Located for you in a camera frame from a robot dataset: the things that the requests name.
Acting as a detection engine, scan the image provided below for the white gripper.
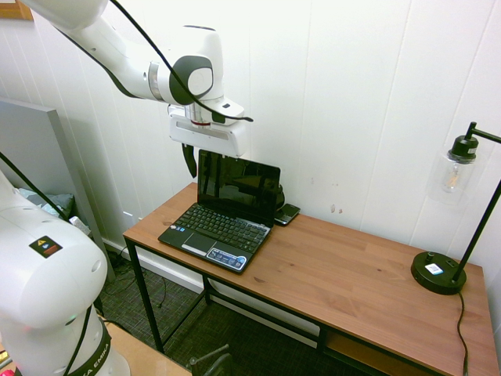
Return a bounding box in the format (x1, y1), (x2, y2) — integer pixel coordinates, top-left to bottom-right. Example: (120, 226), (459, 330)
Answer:
(168, 113), (249, 179)

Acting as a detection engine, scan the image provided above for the black laptop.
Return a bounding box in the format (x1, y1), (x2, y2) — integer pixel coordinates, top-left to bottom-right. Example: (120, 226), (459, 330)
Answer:
(157, 148), (282, 275)

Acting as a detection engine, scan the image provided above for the black round object behind laptop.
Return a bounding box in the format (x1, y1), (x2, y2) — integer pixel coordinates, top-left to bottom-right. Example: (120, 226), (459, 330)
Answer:
(276, 183), (289, 212)

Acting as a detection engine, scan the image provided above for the black mobile phone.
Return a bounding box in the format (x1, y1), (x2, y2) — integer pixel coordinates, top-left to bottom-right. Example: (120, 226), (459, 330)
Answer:
(273, 203), (301, 226)

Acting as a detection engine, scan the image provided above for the grey board panel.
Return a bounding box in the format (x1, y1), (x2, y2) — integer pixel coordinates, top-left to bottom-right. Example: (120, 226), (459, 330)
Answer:
(0, 96), (117, 284)

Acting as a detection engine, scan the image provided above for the black clamp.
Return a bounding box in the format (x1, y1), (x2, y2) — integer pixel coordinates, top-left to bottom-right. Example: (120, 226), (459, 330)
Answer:
(186, 343), (233, 376)

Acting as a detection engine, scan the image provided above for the black desk lamp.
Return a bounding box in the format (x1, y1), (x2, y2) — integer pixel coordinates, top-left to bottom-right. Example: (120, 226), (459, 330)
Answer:
(410, 121), (501, 296)

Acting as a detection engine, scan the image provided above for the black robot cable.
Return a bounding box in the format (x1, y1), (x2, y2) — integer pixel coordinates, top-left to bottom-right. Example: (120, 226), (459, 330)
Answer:
(109, 0), (254, 124)

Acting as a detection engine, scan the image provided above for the black floor cable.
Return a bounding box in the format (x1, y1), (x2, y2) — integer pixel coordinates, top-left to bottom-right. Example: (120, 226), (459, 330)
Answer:
(104, 245), (173, 310)

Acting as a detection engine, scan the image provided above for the wooden desk with black frame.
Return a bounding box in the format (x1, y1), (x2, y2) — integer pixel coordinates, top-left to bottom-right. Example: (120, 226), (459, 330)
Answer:
(122, 182), (491, 376)

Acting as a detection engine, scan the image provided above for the wooden picture frame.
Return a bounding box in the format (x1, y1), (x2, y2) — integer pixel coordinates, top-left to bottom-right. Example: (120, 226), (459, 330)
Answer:
(0, 0), (35, 22)

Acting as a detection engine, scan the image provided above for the black lamp power cord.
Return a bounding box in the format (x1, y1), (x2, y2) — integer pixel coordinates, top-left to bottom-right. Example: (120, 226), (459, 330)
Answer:
(456, 291), (470, 376)

